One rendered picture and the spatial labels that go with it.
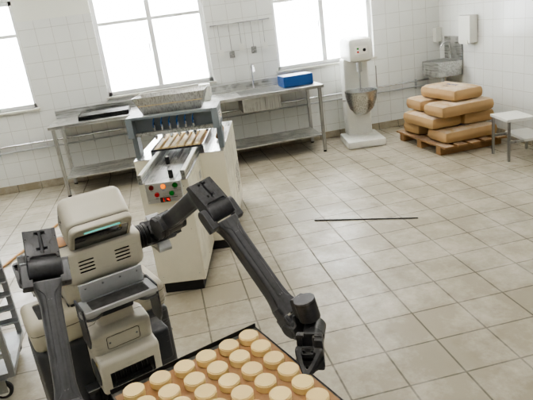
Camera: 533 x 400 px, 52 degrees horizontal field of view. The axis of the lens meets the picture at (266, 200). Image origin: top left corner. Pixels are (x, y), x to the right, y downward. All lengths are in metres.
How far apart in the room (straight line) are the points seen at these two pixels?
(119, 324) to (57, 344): 0.73
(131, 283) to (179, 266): 1.96
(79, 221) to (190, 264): 2.15
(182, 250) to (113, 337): 1.88
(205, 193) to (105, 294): 0.60
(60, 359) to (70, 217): 0.61
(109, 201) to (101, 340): 0.50
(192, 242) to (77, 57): 4.23
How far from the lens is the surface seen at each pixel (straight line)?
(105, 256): 1.93
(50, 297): 1.37
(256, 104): 7.04
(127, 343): 2.10
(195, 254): 3.86
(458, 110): 6.69
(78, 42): 7.54
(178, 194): 3.68
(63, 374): 1.34
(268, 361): 1.34
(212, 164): 4.35
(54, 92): 7.63
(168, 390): 1.32
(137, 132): 4.47
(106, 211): 1.84
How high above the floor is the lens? 1.79
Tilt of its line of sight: 19 degrees down
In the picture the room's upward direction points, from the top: 8 degrees counter-clockwise
